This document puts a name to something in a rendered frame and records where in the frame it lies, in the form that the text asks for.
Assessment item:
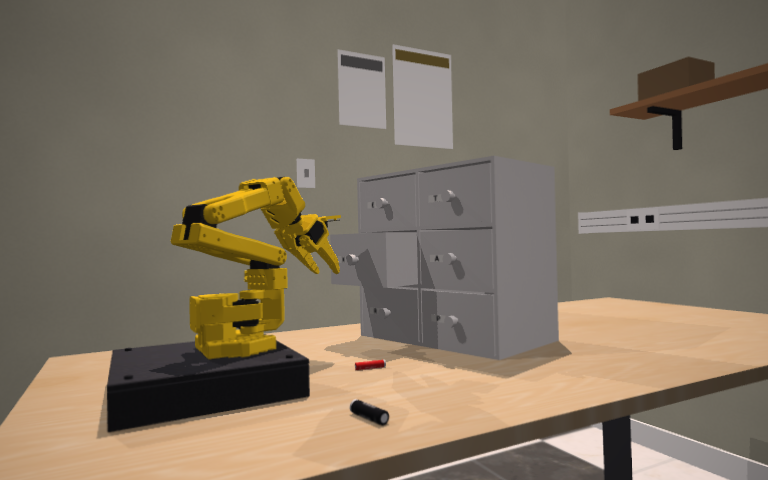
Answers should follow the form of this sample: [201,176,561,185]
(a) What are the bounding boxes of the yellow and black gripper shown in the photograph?
[274,214,341,274]

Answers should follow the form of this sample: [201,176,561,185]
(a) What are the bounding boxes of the black cylinder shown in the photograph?
[349,399,389,426]

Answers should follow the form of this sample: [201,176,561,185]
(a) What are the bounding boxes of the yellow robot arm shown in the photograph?
[171,177,305,359]

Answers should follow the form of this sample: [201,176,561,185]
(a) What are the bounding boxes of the red battery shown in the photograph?
[355,360,386,370]

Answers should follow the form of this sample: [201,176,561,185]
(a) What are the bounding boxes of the grey drawer front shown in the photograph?
[330,232,418,288]
[360,174,417,229]
[420,229,494,289]
[419,163,492,226]
[363,286,419,342]
[422,289,496,355]

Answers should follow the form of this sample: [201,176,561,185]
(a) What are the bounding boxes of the grey chest of drawers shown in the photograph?
[357,156,559,360]

